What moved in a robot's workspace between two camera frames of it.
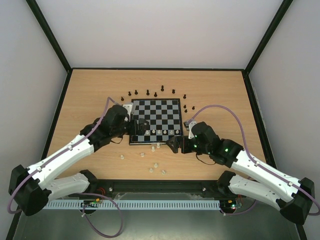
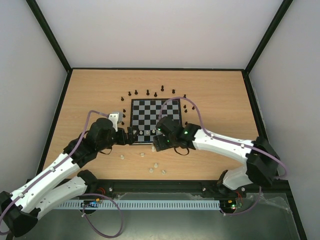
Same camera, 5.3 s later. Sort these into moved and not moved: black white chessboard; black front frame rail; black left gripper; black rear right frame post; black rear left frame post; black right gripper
Moved: black right gripper; black left gripper
Not moved: black white chessboard; black rear right frame post; black front frame rail; black rear left frame post
